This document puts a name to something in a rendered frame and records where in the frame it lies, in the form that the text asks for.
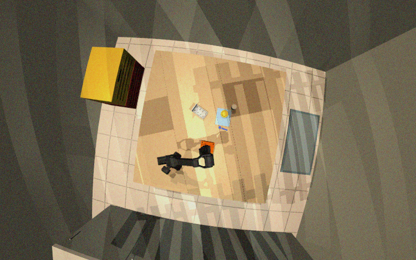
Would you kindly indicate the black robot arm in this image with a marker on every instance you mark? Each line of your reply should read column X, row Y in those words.
column 174, row 161

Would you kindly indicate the yellow round plate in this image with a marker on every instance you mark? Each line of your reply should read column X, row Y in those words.
column 224, row 113

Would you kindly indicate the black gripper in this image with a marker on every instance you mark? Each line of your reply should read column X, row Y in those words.
column 165, row 169

